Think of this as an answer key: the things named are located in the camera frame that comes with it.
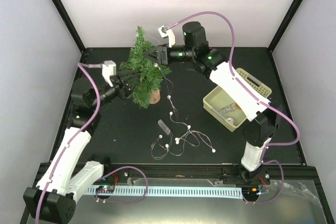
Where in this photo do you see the small green christmas tree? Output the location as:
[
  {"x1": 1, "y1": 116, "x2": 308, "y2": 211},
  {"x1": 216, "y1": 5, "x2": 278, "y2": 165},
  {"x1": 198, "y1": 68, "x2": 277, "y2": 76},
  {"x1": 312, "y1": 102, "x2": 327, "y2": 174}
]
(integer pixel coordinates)
[{"x1": 120, "y1": 26, "x2": 171, "y2": 109}]

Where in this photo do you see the string of white lights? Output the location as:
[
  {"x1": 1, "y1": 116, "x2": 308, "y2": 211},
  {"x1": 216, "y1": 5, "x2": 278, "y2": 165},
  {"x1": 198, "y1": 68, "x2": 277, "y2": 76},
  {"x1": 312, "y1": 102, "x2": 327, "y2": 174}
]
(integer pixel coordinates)
[{"x1": 135, "y1": 31, "x2": 216, "y2": 161}]

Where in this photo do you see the green plastic basket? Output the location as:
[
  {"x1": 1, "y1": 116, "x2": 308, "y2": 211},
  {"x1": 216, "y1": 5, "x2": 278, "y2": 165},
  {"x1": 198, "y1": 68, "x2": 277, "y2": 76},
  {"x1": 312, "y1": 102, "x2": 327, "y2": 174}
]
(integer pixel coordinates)
[{"x1": 203, "y1": 68, "x2": 272, "y2": 132}]

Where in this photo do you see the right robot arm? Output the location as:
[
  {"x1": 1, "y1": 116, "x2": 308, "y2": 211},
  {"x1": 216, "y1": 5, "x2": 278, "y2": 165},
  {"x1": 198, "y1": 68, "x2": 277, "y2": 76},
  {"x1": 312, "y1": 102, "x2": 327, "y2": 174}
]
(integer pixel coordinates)
[{"x1": 143, "y1": 22, "x2": 280, "y2": 184}]

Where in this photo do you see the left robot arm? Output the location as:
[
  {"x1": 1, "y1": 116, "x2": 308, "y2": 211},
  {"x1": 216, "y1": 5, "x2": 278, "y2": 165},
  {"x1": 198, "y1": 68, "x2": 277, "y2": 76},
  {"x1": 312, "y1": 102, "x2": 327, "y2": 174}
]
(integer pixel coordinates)
[{"x1": 23, "y1": 70, "x2": 140, "y2": 223}]

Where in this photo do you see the clear battery box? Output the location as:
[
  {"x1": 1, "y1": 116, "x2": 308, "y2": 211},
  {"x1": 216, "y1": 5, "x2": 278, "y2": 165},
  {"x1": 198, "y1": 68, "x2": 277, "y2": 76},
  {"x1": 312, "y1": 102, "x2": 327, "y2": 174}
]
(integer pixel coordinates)
[{"x1": 158, "y1": 120, "x2": 171, "y2": 135}]

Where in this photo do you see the small circuit board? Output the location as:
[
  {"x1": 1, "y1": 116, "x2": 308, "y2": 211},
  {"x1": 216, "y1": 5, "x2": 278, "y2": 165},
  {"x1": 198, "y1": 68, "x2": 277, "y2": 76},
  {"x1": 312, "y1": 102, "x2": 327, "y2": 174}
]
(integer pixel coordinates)
[{"x1": 96, "y1": 185, "x2": 114, "y2": 194}]

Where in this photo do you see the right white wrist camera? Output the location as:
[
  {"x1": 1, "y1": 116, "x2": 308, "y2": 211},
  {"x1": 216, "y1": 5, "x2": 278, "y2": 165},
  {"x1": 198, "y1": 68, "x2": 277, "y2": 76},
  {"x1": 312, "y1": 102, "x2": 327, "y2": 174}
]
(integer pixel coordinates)
[{"x1": 158, "y1": 26, "x2": 176, "y2": 48}]

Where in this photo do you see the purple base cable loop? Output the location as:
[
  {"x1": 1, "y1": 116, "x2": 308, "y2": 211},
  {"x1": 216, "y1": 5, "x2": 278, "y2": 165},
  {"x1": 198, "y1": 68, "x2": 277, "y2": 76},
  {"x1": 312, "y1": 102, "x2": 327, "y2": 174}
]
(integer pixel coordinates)
[{"x1": 94, "y1": 165, "x2": 150, "y2": 205}]

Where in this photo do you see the black aluminium rail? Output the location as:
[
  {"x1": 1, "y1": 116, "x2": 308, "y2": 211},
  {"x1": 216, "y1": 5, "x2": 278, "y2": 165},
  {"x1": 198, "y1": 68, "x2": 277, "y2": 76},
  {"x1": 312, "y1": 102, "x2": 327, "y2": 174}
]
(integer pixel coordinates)
[{"x1": 39, "y1": 163, "x2": 318, "y2": 186}]

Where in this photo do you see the light blue slotted cable duct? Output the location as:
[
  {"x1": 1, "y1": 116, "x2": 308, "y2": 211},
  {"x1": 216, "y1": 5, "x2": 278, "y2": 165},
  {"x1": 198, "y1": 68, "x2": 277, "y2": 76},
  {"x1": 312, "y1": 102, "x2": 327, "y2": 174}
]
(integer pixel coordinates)
[{"x1": 84, "y1": 185, "x2": 243, "y2": 199}]

